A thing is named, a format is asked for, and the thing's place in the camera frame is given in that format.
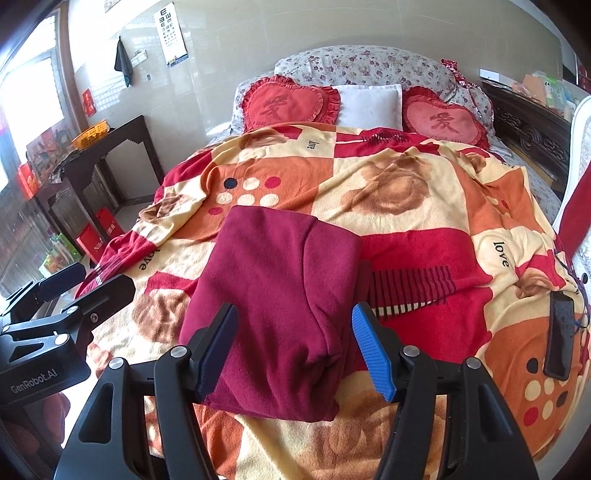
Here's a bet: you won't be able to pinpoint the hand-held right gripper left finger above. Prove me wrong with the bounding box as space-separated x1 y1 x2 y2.
53 302 241 480

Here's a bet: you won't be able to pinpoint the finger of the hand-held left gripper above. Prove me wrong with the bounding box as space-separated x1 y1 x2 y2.
4 274 136 344
0 262 88 319

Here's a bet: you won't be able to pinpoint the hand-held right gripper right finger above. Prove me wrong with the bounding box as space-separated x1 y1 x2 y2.
351 302 541 480

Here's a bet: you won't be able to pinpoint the maroon fleece shirt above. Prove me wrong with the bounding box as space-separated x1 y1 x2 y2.
178 205 365 423

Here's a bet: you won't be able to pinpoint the green packets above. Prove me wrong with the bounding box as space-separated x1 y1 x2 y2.
39 233 81 278

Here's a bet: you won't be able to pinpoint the red gift boxes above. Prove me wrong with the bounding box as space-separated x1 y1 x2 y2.
75 224 105 268

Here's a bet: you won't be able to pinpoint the red box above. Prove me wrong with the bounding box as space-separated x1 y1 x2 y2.
17 161 40 200
95 207 124 243

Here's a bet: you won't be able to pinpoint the colourful printed box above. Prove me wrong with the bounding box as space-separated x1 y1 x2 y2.
25 129 70 171

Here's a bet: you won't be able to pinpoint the yellow plastic basket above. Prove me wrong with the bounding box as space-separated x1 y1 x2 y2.
70 119 110 151

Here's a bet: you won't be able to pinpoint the red orange printed blanket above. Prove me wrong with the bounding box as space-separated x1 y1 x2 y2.
74 124 589 480

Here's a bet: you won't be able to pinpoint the dark wooden side table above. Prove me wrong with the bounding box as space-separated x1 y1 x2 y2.
34 115 166 259

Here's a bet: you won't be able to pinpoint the black smartphone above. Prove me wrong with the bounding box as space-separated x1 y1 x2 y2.
543 291 575 381

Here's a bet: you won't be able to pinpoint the window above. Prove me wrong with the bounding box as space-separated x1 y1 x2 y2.
0 9 70 185

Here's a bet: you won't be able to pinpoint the dark hanging cloth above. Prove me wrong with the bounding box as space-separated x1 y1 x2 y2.
114 38 134 88

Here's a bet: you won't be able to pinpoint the red heart pillow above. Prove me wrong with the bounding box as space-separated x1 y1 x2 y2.
240 76 341 134
401 85 492 148

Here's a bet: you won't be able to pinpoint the white pillow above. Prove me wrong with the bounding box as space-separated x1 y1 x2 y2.
331 84 403 130

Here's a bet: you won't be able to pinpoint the floral bedding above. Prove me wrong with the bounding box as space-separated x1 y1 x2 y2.
203 45 564 220

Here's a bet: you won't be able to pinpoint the red patterned cloth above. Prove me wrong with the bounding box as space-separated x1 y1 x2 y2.
441 59 481 90

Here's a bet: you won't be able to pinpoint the pile of plastic bags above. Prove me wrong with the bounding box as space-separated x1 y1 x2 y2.
510 69 578 121

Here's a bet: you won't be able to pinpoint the dark charging cable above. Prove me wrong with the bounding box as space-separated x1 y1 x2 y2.
551 249 591 333

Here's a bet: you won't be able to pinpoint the eye chart wall poster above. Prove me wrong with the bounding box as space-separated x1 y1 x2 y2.
154 2 189 69

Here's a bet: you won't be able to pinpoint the dark carved wooden bed frame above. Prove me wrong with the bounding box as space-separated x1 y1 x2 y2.
480 78 575 185

